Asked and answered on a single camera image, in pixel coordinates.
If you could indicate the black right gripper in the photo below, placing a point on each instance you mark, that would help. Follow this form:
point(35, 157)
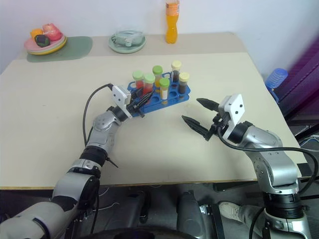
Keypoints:
point(220, 123)

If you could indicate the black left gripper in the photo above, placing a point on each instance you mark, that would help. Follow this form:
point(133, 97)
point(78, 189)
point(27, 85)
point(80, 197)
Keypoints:
point(134, 105)

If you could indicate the red liquid tube green cap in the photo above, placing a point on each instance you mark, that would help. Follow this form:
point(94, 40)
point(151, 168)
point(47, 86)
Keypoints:
point(148, 79)
point(138, 74)

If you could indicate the orange liquid tube green cap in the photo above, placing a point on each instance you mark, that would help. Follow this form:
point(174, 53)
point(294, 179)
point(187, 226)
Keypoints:
point(157, 70)
point(164, 92)

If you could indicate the brown liquid tube cream cap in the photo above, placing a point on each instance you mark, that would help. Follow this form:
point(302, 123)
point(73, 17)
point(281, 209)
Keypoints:
point(184, 87)
point(176, 74)

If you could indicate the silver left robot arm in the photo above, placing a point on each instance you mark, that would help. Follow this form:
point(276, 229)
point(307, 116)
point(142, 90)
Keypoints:
point(99, 139)

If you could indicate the blue plastic test tube rack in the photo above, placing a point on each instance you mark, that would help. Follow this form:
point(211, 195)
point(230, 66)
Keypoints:
point(174, 102)

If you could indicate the pale green round plate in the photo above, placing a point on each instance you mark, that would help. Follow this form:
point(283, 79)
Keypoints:
point(127, 50)

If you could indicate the pale green folded cloth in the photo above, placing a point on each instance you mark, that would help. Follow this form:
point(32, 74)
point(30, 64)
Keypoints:
point(127, 37)

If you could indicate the orange soda bottle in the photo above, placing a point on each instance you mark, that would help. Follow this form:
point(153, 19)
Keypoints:
point(172, 28)

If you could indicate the green placemat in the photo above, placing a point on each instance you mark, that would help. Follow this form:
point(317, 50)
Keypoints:
point(77, 48)

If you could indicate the blue ribbed water bottle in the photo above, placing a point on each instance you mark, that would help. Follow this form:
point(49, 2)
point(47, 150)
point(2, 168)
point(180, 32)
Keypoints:
point(276, 77)

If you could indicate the yellow plate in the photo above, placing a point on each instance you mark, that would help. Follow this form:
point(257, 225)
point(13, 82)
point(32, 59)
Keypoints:
point(58, 49)

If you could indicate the gray sneaker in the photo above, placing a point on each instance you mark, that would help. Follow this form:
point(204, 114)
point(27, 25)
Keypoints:
point(229, 211)

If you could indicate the gray rounded housing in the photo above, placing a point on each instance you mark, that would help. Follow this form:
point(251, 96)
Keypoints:
point(190, 214)

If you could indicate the purple curtain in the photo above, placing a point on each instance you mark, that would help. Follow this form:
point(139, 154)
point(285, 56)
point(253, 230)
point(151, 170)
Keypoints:
point(306, 79)

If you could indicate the red apple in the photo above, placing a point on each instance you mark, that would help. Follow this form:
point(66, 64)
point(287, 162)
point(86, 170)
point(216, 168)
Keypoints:
point(52, 33)

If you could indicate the black rounded housing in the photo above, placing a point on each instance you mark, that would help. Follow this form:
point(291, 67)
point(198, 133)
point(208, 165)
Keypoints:
point(137, 206)

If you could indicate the gray trouser leg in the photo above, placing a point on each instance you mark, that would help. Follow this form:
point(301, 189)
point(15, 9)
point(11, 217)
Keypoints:
point(251, 219)

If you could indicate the dark green avocado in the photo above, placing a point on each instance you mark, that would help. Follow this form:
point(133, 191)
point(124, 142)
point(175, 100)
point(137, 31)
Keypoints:
point(42, 40)

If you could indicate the pink plate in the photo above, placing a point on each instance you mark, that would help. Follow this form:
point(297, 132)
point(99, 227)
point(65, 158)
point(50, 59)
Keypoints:
point(30, 46)

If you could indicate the orange fruit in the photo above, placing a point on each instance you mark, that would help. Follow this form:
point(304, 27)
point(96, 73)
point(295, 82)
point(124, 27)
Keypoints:
point(36, 32)

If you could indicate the dark rounded rim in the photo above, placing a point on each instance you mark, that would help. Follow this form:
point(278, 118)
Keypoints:
point(149, 234)

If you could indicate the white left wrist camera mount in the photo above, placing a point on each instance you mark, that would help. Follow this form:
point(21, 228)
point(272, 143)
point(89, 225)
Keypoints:
point(119, 97)

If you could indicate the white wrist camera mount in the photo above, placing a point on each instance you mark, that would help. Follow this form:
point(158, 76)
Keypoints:
point(119, 97)
point(235, 107)

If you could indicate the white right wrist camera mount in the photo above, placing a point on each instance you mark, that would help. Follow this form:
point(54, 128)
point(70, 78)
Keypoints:
point(235, 107)

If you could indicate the black metal bracket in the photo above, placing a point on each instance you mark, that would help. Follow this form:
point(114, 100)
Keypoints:
point(214, 219)
point(86, 215)

